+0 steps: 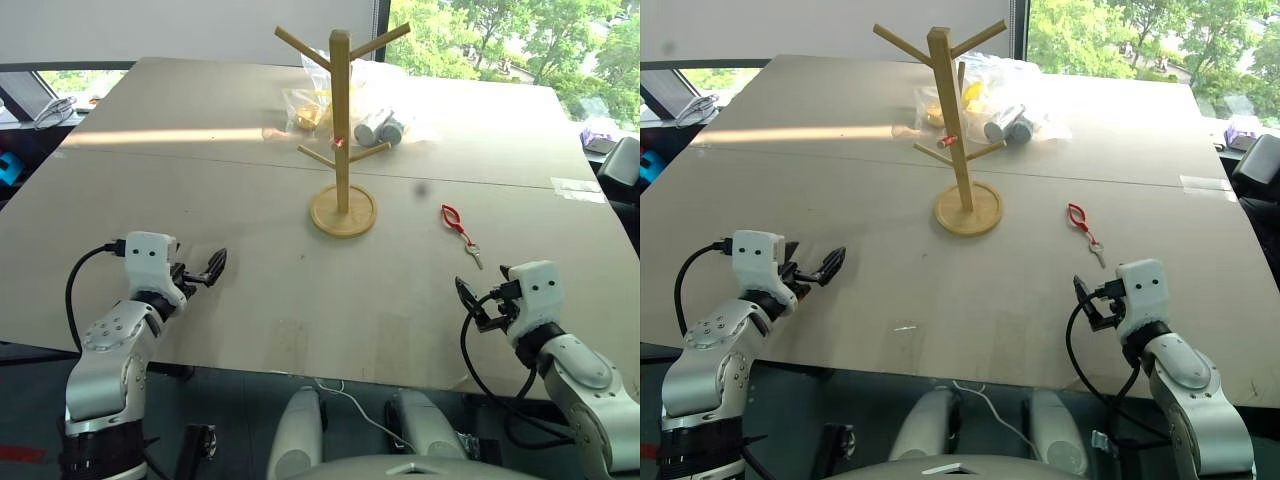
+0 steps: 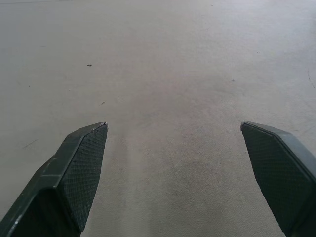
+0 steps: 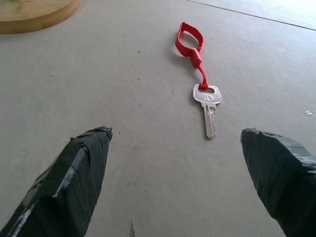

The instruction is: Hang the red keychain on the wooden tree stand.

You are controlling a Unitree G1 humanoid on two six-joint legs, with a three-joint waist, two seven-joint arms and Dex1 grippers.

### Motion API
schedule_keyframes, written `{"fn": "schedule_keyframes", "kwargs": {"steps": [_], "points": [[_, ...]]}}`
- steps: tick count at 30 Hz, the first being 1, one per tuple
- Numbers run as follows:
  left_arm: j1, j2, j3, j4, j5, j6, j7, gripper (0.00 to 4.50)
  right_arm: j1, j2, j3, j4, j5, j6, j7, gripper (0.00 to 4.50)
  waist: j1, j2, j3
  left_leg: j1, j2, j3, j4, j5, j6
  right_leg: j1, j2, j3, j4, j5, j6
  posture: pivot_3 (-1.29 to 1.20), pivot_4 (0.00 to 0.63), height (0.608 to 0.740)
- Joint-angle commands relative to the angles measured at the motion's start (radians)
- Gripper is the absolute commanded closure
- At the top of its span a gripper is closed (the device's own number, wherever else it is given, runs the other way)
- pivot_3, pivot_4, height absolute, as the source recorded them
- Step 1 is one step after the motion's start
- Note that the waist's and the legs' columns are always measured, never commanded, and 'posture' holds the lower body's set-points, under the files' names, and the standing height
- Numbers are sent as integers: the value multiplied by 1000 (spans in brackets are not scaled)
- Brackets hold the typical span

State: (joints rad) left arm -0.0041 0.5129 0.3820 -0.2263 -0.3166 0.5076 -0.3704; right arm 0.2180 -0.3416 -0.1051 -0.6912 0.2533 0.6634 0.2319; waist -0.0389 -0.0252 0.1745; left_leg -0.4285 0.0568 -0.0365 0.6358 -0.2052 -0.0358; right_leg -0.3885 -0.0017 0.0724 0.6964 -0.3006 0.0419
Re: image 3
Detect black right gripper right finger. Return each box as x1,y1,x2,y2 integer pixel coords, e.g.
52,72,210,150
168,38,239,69
240,127,316,237

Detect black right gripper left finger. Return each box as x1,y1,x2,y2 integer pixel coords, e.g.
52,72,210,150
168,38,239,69
0,126,114,237

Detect round wooden base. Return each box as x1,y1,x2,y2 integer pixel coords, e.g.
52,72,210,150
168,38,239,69
0,0,80,35

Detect silver key with red strap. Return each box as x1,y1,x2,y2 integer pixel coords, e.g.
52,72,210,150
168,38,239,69
175,22,222,140

